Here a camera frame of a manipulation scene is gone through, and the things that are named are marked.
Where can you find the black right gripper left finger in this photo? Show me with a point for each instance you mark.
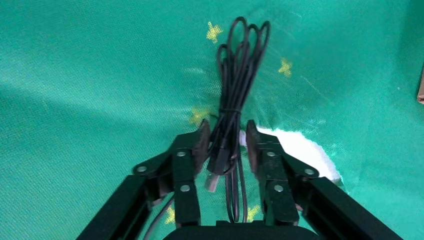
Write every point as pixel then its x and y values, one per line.
pixel 184 172

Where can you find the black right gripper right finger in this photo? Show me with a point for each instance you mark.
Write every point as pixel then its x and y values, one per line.
pixel 271 172

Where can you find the open brown cardboard box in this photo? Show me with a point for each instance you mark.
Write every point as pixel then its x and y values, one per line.
pixel 421 89

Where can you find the green cloth mat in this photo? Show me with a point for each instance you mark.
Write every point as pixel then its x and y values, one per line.
pixel 82 82

